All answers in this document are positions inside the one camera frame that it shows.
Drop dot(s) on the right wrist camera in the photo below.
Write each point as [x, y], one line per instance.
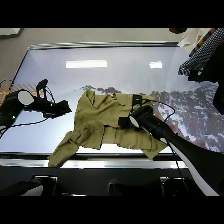
[137, 100]

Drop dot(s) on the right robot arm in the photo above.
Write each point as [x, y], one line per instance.
[186, 150]

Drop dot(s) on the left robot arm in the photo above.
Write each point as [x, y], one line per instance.
[11, 106]

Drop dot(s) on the silver frame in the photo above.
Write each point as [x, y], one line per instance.
[110, 164]

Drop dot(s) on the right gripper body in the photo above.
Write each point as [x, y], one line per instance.
[125, 122]

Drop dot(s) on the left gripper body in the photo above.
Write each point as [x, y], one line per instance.
[58, 108]

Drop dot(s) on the olive green shirt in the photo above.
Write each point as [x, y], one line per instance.
[96, 123]

